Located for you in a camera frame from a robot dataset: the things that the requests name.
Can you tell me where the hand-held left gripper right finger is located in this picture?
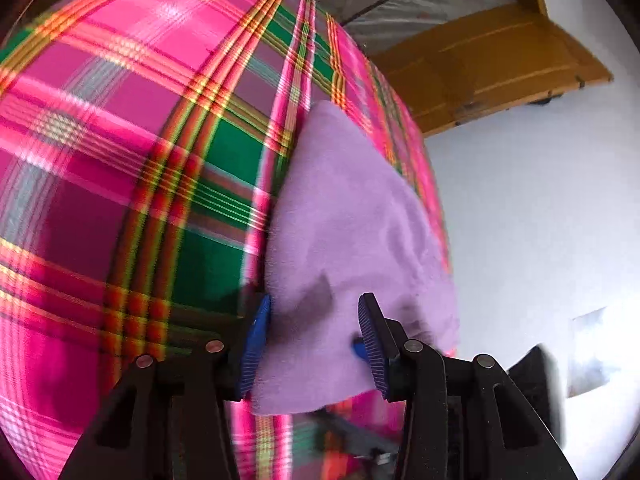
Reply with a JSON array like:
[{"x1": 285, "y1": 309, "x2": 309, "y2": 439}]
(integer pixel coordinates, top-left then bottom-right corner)
[{"x1": 358, "y1": 292, "x2": 578, "y2": 480}]

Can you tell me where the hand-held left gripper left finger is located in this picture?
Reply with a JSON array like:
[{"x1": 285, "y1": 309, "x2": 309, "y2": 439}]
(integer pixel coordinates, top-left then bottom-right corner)
[{"x1": 57, "y1": 293, "x2": 274, "y2": 480}]

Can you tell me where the purple fleece garment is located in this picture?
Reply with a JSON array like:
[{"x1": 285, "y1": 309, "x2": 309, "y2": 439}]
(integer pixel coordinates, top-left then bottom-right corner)
[{"x1": 247, "y1": 99, "x2": 461, "y2": 417}]

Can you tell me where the pink green plaid tablecloth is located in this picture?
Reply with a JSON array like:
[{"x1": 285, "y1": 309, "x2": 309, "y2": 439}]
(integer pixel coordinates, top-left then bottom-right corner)
[{"x1": 0, "y1": 0, "x2": 453, "y2": 480}]

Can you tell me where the wooden door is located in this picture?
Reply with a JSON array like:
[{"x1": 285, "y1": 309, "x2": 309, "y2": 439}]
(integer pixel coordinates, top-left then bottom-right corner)
[{"x1": 370, "y1": 2, "x2": 613, "y2": 136}]

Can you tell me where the clear plastic door curtain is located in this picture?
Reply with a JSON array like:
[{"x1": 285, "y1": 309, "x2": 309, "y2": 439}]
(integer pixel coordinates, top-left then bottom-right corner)
[{"x1": 310, "y1": 0, "x2": 531, "y2": 56}]

